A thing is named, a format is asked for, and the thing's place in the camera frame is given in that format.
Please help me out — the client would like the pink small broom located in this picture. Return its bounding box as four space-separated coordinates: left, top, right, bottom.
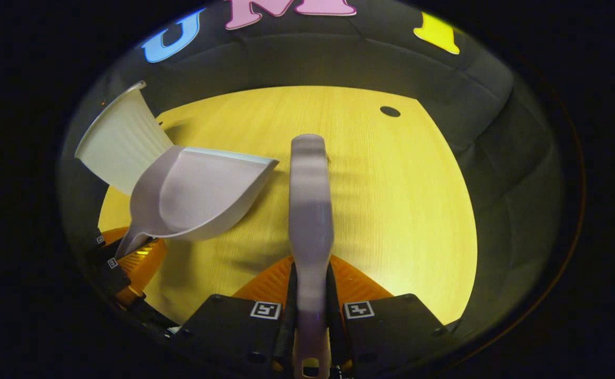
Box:
288 134 335 379

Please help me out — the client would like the pink dustpan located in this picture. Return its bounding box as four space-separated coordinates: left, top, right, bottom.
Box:
115 146 280 260

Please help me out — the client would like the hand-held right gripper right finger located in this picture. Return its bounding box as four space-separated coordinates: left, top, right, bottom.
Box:
327 255 463 376

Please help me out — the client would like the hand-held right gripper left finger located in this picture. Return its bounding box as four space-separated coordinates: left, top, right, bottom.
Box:
178 256 298 377

